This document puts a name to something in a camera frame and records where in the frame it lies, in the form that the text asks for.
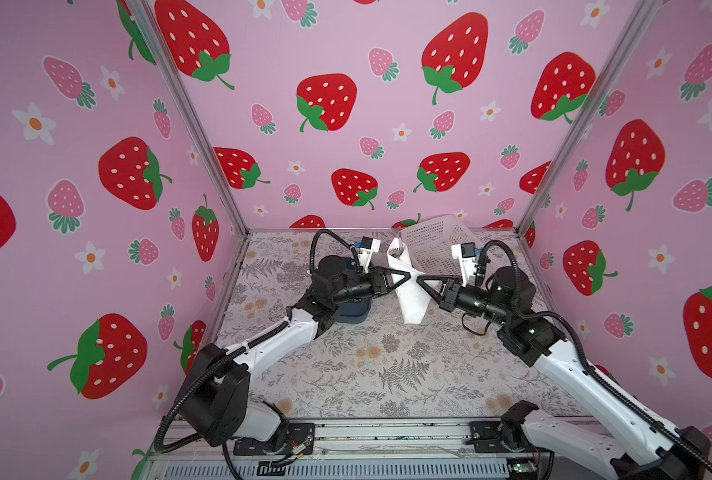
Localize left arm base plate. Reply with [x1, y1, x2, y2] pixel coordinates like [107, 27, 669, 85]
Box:
[232, 422, 316, 457]

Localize white paper napkin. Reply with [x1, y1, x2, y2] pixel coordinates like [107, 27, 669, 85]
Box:
[387, 237, 431, 325]

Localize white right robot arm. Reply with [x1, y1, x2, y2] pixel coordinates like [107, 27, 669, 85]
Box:
[417, 267, 712, 479]

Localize white perforated plastic basket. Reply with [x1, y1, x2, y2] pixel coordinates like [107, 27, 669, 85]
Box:
[400, 215, 479, 275]

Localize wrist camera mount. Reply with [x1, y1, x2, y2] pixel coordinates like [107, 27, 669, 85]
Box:
[354, 236, 381, 273]
[451, 242, 482, 287]

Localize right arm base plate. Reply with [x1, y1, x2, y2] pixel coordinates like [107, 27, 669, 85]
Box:
[464, 421, 548, 454]

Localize black corrugated left cable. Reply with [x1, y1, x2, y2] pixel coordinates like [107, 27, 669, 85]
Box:
[153, 229, 357, 454]

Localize black corrugated cable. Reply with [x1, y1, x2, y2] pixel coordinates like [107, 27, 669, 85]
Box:
[153, 229, 357, 454]
[475, 239, 712, 480]

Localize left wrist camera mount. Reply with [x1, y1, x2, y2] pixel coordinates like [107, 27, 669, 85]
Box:
[354, 236, 381, 273]

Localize teal plastic tray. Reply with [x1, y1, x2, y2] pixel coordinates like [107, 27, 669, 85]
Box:
[336, 299, 372, 324]

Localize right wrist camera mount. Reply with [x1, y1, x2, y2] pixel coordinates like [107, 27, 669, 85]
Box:
[451, 242, 482, 287]

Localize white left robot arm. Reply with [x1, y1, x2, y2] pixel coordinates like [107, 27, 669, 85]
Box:
[154, 255, 411, 453]

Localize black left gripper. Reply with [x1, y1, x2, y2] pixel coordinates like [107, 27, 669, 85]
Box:
[328, 270, 407, 310]

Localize black corrugated right cable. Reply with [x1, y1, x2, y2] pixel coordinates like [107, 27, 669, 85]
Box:
[475, 239, 712, 480]

